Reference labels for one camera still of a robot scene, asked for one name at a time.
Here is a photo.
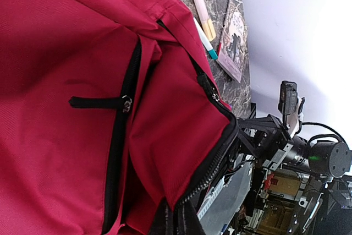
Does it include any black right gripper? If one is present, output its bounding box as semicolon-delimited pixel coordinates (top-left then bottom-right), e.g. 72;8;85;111
241;114;293;168

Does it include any pink illustrated small book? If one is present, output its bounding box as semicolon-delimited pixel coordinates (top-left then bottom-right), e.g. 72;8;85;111
217;0;248;82

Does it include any red student backpack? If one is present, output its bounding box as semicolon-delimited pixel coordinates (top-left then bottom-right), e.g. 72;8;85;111
1;0;238;234

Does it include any teal capped white marker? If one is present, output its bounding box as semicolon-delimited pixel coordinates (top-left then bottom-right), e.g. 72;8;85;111
193;17;218;60

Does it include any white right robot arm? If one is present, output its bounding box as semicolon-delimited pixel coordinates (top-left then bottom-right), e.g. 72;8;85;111
238;114;351;178

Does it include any pink yellow pastel highlighter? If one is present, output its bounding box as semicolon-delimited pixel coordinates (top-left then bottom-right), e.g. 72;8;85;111
193;0;216;41

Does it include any white slotted cable duct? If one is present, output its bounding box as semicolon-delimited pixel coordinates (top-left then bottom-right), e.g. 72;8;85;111
197;176;241;223

